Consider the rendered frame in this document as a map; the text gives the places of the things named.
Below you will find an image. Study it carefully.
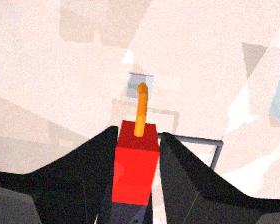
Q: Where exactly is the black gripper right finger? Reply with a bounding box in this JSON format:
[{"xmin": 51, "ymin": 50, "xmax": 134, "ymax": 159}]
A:
[{"xmin": 159, "ymin": 132, "xmax": 280, "ymax": 224}]

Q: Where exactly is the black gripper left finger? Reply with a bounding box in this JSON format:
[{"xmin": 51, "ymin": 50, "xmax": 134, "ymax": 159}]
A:
[{"xmin": 0, "ymin": 125, "xmax": 119, "ymax": 224}]

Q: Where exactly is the black rectangular post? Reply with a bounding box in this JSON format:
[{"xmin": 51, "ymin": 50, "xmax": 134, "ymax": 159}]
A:
[{"xmin": 96, "ymin": 160, "xmax": 153, "ymax": 224}]

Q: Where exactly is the red power plug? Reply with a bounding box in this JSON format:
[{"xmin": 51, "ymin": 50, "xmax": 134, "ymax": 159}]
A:
[{"xmin": 111, "ymin": 83, "xmax": 160, "ymax": 224}]

